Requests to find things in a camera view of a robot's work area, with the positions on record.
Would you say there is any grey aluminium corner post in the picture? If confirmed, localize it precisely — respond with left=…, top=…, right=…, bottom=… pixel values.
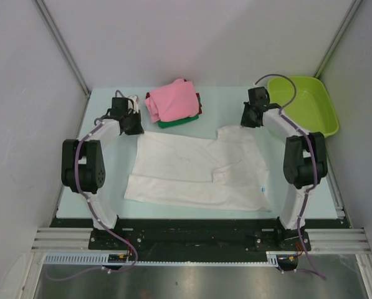
left=32, top=0, right=91, bottom=99
left=313, top=0, right=365, bottom=80

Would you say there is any white t shirt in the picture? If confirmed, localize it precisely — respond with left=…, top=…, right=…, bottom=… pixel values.
left=125, top=126, right=272, bottom=212

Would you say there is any grey aluminium corner post left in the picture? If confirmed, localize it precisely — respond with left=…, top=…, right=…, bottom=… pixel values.
left=32, top=0, right=91, bottom=99

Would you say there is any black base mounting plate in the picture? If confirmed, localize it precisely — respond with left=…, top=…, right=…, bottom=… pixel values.
left=50, top=218, right=350, bottom=251

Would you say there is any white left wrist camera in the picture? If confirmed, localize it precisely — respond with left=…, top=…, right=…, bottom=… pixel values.
left=128, top=95, right=140, bottom=113

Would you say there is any aluminium frame rail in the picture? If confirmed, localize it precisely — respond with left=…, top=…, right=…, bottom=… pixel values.
left=31, top=228, right=371, bottom=254

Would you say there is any pink folded t shirt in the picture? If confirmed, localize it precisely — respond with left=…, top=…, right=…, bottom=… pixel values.
left=145, top=78, right=199, bottom=123

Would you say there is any white slotted cable duct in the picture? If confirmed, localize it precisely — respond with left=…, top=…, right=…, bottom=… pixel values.
left=44, top=251, right=298, bottom=268

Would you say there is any grey aluminium corner post right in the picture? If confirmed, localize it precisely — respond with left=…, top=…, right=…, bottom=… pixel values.
left=313, top=0, right=365, bottom=80

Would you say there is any lime green plastic basin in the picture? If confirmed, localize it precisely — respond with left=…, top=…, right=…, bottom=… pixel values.
left=267, top=76, right=339, bottom=137

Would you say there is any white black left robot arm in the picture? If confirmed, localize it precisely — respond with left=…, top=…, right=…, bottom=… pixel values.
left=61, top=95, right=144, bottom=249

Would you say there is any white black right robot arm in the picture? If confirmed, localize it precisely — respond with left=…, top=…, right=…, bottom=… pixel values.
left=241, top=87, right=328, bottom=250

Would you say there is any green folded t shirt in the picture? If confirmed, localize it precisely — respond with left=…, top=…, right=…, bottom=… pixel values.
left=157, top=115, right=199, bottom=128

